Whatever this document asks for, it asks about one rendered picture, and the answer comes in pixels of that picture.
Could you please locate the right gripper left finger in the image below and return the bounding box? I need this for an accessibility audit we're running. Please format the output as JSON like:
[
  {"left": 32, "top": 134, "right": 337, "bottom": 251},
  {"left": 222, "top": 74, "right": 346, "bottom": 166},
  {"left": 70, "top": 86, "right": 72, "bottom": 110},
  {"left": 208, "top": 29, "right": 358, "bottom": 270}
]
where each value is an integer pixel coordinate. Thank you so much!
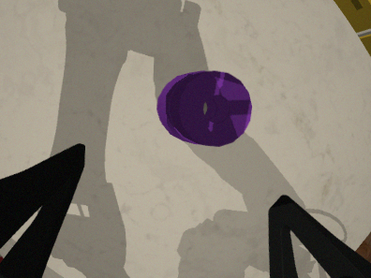
[{"left": 0, "top": 143, "right": 85, "bottom": 278}]

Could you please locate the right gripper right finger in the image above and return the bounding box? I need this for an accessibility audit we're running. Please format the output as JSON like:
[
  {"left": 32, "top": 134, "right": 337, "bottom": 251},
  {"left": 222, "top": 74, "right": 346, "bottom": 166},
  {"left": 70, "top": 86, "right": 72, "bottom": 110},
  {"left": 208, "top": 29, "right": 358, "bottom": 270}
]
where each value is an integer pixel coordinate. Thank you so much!
[{"left": 268, "top": 195, "right": 371, "bottom": 278}]

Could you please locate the purple cup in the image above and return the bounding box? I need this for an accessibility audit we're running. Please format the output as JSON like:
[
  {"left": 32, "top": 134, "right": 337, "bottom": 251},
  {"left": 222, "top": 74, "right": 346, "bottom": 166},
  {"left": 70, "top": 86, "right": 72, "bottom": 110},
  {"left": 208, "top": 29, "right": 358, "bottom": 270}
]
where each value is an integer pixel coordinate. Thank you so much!
[
  {"left": 204, "top": 97, "right": 216, "bottom": 119},
  {"left": 158, "top": 71, "right": 252, "bottom": 147},
  {"left": 208, "top": 95, "right": 229, "bottom": 123}
]

